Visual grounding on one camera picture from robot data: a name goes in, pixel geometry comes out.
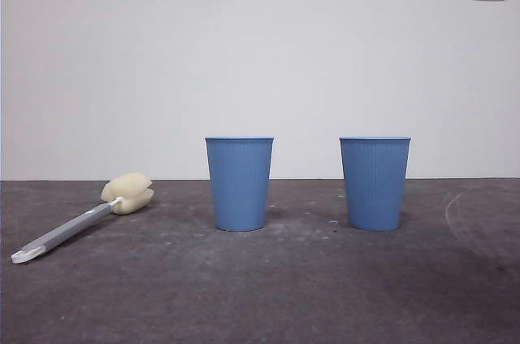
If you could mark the blue ribbed plastic cup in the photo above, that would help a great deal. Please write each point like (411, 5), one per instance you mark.
(239, 189)
(375, 189)

